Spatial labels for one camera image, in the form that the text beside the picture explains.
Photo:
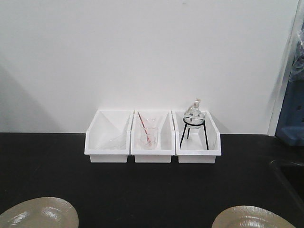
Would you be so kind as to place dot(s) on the clear plastic bag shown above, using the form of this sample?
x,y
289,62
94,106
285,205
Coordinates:
x,y
297,71

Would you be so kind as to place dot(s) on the glass alcohol lamp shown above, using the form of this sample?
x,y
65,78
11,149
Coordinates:
x,y
193,117

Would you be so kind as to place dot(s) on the red stirring rod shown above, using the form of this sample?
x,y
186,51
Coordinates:
x,y
144,131

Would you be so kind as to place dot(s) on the white storage bin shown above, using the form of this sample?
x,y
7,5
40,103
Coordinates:
x,y
165,148
193,149
108,137

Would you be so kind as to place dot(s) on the middle white storage bin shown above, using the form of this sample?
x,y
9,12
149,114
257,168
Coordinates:
x,y
165,148

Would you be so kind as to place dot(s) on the black wire tripod stand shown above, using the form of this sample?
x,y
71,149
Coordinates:
x,y
188,125

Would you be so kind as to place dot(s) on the left white storage bin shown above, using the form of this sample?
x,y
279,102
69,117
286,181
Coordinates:
x,y
108,137

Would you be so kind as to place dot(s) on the glass beaker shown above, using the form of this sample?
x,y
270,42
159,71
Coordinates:
x,y
152,129

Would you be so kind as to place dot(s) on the right white storage bin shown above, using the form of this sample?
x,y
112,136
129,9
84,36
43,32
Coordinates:
x,y
193,149

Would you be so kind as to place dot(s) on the beige round plate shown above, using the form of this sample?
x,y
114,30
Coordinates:
x,y
246,216
42,212

